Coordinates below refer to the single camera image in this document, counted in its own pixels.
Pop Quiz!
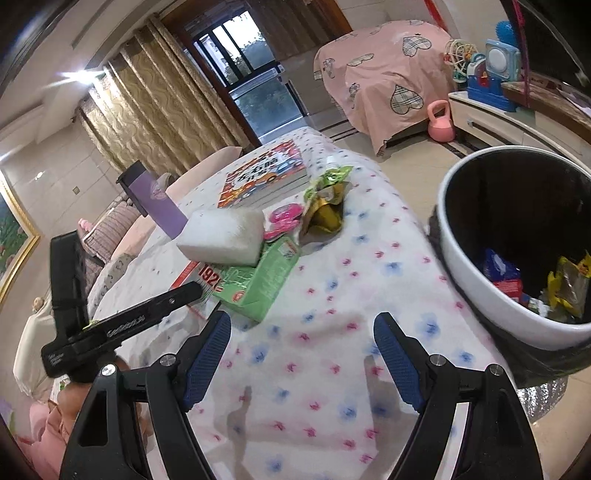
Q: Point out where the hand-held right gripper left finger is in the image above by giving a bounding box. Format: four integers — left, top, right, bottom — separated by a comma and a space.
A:
58, 310, 232, 480

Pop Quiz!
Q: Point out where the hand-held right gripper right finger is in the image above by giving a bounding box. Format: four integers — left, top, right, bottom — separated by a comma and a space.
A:
373, 312, 546, 480

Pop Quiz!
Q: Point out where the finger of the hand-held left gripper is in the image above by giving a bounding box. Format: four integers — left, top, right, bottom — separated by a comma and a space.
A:
150, 282, 204, 321

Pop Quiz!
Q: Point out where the white round trash bin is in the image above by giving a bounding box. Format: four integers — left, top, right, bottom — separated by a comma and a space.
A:
427, 145, 591, 388

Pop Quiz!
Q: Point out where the red snack wrapper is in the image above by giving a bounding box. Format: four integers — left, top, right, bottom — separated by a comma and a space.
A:
499, 277, 526, 304

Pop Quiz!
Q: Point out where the blue plastic wrapper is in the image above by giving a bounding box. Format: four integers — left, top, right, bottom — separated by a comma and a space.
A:
482, 248, 522, 282

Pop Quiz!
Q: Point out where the yellow snack wrapper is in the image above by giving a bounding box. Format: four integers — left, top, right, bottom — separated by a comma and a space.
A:
547, 251, 591, 320

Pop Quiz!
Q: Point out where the person's left forearm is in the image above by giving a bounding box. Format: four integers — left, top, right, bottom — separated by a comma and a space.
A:
28, 399, 70, 457

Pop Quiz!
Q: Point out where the person's left hand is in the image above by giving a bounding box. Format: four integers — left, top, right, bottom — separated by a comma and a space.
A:
55, 382, 95, 432

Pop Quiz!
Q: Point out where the red and white carton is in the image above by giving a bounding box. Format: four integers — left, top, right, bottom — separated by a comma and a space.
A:
168, 261, 222, 320

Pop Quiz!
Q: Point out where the white cloth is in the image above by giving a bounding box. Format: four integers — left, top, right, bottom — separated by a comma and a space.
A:
14, 300, 57, 398

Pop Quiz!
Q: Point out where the white foam block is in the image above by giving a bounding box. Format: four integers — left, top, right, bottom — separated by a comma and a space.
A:
176, 208, 265, 267

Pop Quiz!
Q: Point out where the gold framed painting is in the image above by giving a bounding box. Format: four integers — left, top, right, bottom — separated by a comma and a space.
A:
0, 171, 41, 305

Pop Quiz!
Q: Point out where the striped pink cushion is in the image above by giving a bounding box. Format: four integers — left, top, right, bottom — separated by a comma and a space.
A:
81, 200, 139, 259

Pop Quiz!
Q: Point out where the green paper carton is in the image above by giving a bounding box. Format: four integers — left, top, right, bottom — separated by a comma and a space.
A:
213, 233, 302, 322

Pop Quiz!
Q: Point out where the floral white tablecloth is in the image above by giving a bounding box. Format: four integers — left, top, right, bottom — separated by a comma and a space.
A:
88, 127, 518, 480

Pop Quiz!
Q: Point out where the purple drink bottle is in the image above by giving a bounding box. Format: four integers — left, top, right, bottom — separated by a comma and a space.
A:
116, 160, 188, 240

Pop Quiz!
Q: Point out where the pink toy blister package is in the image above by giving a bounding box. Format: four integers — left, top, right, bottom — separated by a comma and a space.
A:
263, 203, 305, 241

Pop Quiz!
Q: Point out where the colourful picture book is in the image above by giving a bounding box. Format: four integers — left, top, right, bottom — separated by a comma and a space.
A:
217, 141, 308, 208

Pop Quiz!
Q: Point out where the silver shiny mat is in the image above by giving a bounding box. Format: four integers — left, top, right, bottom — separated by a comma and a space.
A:
515, 376, 572, 425

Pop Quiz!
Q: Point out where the green and gold wrapper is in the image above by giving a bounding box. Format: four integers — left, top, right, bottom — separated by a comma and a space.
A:
298, 165, 354, 243

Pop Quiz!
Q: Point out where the golden patterned curtain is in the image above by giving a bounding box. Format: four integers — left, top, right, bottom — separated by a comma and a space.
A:
76, 16, 262, 195

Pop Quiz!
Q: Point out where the glass sliding door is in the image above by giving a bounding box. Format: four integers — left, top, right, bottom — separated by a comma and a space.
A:
194, 21, 308, 144

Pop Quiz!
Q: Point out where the pink kettlebell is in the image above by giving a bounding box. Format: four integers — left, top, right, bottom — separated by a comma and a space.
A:
427, 100, 457, 140

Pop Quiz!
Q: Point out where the white television stand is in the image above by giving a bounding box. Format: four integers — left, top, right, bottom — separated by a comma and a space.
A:
448, 80, 591, 160

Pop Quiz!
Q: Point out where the blue plastic toy set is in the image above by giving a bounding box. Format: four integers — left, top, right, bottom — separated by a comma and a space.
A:
466, 53, 518, 112

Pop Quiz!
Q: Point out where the pink heart-print furniture cover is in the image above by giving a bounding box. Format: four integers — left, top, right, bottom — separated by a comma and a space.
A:
314, 19, 455, 155

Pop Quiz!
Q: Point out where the ferris wheel toy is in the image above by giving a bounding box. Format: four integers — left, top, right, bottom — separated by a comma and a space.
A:
444, 39, 476, 90

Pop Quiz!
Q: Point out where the pink hula hoop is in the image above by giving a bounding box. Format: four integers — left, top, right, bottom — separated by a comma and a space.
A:
510, 0, 532, 107

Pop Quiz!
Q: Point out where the black flat television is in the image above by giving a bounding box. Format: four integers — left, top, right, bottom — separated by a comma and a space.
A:
501, 0, 591, 85

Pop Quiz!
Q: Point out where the light blue camera toy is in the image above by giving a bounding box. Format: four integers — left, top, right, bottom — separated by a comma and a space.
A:
485, 39, 522, 75

